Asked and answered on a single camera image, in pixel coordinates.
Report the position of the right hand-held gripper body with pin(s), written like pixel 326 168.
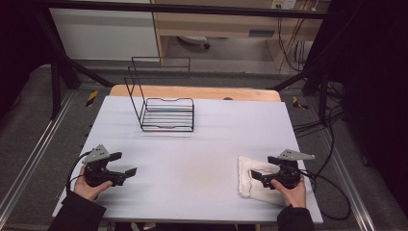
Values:
pixel 287 174

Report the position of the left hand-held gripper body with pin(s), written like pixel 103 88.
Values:
pixel 96 170

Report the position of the white towel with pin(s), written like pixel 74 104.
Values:
pixel 248 168

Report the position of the person's right hand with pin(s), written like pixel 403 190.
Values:
pixel 293 194

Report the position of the person's left hand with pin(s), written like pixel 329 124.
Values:
pixel 87 191

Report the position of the white table cover sheet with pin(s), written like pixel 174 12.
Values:
pixel 192 154

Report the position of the white cabinet panel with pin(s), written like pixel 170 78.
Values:
pixel 102 35

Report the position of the black curtain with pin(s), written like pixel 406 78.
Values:
pixel 19 48
pixel 375 80

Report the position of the office chair base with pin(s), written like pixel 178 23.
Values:
pixel 194 39

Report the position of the aluminium floor rail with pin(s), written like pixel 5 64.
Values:
pixel 348 186
pixel 32 157

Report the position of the black metal frame stand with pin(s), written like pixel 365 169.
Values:
pixel 323 89
pixel 56 80

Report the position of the white wall socket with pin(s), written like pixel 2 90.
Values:
pixel 283 4

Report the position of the black metal frame crossbar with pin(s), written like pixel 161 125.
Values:
pixel 192 8

